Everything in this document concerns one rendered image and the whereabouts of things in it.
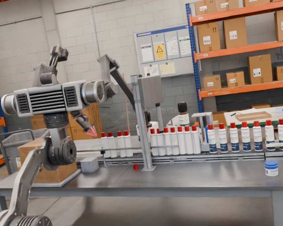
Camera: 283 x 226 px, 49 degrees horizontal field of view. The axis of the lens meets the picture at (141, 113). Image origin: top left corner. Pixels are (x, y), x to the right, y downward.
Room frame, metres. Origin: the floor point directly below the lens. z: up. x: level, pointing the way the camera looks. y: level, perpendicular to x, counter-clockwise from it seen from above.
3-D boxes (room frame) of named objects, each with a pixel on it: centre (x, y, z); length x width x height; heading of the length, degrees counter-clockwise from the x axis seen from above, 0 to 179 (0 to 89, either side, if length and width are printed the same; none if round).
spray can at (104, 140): (2.39, 0.32, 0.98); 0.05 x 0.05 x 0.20
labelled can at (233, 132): (2.04, -0.60, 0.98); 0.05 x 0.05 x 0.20
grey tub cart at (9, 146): (4.46, 1.73, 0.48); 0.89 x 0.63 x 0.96; 6
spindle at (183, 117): (2.76, -0.38, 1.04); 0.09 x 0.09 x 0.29
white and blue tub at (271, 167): (1.69, -0.69, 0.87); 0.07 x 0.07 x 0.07
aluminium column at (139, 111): (2.11, 0.01, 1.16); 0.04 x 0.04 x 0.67; 69
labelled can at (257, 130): (1.99, -0.74, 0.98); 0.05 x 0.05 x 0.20
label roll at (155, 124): (2.76, -0.03, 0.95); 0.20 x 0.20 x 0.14
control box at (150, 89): (2.15, -0.07, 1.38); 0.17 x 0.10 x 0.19; 124
